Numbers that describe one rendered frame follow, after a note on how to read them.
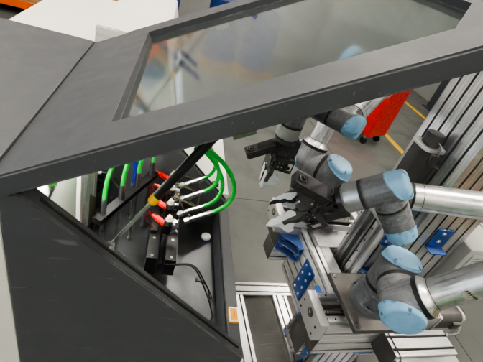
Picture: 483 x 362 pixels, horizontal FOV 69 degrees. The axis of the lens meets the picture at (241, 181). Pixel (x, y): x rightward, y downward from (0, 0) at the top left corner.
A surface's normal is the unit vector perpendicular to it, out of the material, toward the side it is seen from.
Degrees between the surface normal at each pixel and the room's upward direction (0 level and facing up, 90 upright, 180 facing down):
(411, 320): 96
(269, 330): 0
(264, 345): 0
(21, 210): 90
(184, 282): 0
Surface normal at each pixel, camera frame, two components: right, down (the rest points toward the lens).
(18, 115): 0.28, -0.78
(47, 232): 0.10, 0.60
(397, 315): -0.32, 0.58
